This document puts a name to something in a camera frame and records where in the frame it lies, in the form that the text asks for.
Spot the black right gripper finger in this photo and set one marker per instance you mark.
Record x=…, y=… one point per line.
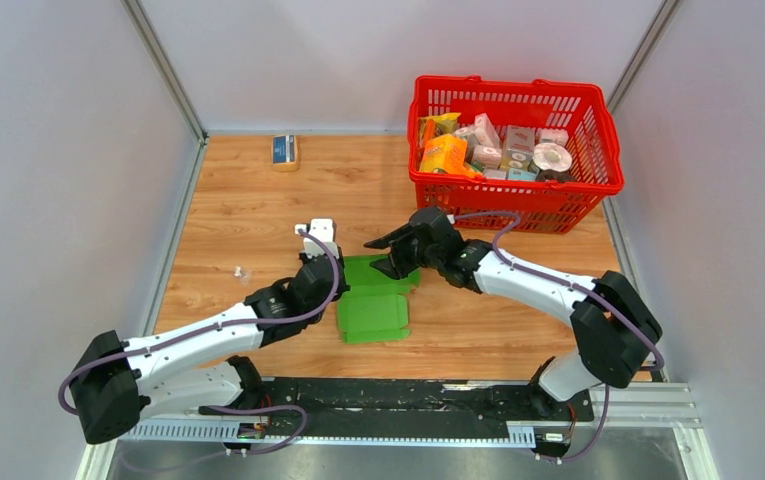
x=401, y=239
x=392, y=267

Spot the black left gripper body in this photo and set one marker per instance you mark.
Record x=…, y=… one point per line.
x=343, y=286

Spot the green paper box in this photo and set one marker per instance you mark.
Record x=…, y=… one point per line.
x=375, y=308

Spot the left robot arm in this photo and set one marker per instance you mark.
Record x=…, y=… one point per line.
x=201, y=367

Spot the red white carton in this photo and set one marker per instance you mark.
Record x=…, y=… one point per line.
x=519, y=139

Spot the yellow snack bag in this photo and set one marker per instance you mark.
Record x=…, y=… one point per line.
x=432, y=126

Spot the small white plastic clip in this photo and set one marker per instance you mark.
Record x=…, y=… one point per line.
x=242, y=275

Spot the blue yellow sponge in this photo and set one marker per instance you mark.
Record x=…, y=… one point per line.
x=284, y=153

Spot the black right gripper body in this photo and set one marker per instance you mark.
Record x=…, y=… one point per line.
x=406, y=252

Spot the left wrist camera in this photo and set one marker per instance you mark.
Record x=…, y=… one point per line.
x=317, y=234

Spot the orange snack box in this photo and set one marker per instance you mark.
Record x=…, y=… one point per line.
x=444, y=154

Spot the red shopping basket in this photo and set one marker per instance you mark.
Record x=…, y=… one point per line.
x=573, y=115

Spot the pink white tissue pack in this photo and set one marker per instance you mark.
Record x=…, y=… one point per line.
x=485, y=132

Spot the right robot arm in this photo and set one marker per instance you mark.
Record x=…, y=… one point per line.
x=614, y=330

